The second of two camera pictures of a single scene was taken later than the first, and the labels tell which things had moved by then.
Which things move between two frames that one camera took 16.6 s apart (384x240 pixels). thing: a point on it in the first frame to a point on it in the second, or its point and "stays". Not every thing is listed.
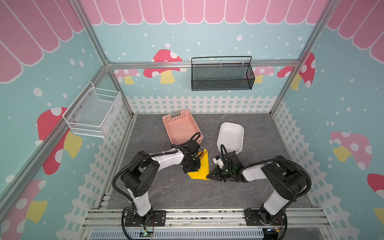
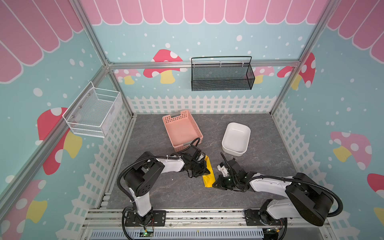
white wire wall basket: x=94 y=112 stays
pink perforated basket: x=182 y=128 stays
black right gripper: x=220 y=171 to x=227 y=178
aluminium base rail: x=300 y=224 stays
